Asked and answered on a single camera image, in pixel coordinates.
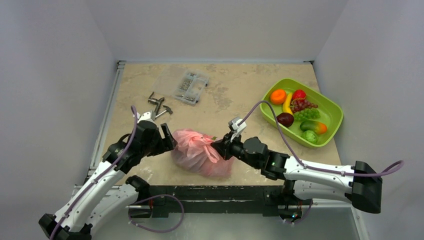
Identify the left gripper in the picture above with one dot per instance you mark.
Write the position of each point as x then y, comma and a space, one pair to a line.
167, 143

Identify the fake red grapes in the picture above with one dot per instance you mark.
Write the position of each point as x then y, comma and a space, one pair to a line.
298, 105

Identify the pink plastic bag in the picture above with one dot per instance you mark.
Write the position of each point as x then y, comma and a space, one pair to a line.
194, 153

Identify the fake red strawberry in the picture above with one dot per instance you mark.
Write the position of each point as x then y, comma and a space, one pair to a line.
299, 94

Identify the clear screw organizer box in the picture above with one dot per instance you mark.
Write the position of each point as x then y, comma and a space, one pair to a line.
191, 86

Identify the aluminium frame rail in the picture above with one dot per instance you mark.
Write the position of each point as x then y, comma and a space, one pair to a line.
103, 130

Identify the fake dark red plum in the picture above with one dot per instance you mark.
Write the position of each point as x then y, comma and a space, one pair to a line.
285, 119

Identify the fake green grapes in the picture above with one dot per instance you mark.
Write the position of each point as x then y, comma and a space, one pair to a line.
307, 114

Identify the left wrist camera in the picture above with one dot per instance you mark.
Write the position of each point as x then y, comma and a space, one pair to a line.
146, 116

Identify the fake green lime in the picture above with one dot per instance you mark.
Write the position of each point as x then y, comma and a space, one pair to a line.
310, 136

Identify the green plastic tray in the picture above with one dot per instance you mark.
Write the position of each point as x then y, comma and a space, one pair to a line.
331, 114

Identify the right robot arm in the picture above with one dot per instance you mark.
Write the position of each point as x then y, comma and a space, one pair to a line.
356, 184

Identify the black metal clamp tool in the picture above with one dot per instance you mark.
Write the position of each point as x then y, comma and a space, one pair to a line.
155, 101

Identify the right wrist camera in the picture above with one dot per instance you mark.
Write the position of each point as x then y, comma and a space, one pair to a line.
237, 126

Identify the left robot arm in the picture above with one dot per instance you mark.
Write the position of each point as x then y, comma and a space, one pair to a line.
90, 208

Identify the fake mango green orange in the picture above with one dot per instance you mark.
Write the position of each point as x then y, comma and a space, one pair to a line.
311, 125

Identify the fake banana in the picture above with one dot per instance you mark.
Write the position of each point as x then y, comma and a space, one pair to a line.
286, 106

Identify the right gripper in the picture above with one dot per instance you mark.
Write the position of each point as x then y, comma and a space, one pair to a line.
226, 148

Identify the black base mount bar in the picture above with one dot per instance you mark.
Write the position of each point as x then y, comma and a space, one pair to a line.
158, 201

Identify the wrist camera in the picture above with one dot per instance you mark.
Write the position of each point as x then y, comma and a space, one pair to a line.
146, 116
237, 126

